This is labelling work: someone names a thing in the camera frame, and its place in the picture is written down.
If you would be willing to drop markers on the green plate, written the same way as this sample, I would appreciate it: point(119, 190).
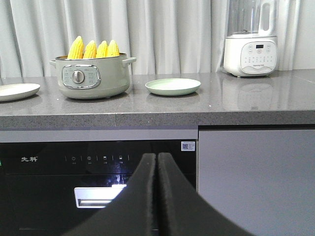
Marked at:
point(173, 86)

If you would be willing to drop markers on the pale patchy corn cob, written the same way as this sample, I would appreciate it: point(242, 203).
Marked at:
point(90, 50)

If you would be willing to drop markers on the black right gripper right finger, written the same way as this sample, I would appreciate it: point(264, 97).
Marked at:
point(182, 211)

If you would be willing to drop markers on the yellow corn cob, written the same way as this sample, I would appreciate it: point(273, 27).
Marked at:
point(113, 49)
point(102, 50)
point(76, 49)

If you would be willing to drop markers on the green electric cooking pot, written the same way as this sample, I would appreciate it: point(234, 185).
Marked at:
point(92, 78)

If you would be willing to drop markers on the grey cabinet door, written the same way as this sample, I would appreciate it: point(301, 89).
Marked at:
point(263, 180)

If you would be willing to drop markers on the white blender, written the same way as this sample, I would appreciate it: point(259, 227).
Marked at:
point(251, 42)

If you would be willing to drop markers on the white plate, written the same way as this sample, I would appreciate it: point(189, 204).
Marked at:
point(18, 91)

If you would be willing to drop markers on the grey stone countertop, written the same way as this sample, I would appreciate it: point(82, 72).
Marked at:
point(286, 97)

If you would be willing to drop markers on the black built-in disinfection cabinet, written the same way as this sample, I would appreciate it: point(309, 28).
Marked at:
point(46, 188)

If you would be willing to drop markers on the grey curtain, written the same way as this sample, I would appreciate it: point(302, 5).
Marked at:
point(165, 36)

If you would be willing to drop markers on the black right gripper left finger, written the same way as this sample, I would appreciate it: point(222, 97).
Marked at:
point(131, 212)

